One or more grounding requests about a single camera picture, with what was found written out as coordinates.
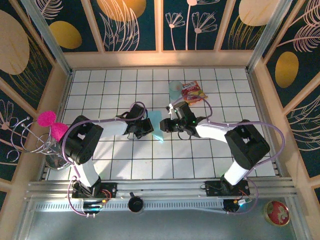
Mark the light blue cloth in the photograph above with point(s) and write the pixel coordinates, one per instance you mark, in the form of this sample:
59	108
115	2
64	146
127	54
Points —
156	125

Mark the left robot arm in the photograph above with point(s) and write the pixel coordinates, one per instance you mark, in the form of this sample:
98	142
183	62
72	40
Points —
80	142

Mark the translucent teal plastic cup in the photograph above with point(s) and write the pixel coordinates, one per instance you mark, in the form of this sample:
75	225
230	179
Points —
175	90

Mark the red snack packet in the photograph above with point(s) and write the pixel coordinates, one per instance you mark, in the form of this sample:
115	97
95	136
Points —
193	91

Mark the black round knob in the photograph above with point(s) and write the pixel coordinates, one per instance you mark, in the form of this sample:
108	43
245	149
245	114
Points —
135	203

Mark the perforated metal strip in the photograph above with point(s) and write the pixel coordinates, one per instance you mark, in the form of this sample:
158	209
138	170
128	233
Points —
162	206

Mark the pink fuzzy toy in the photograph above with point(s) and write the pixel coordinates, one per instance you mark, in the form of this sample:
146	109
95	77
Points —
58	131

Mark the small electronics board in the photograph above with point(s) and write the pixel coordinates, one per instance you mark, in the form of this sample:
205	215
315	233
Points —
95	206
240	202

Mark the red round tin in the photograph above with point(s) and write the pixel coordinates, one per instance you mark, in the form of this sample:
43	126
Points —
277	213

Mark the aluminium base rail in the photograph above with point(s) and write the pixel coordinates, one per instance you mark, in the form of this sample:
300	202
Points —
162	187

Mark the aluminium frame post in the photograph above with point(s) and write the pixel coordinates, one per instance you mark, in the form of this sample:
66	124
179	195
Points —
46	32
266	32

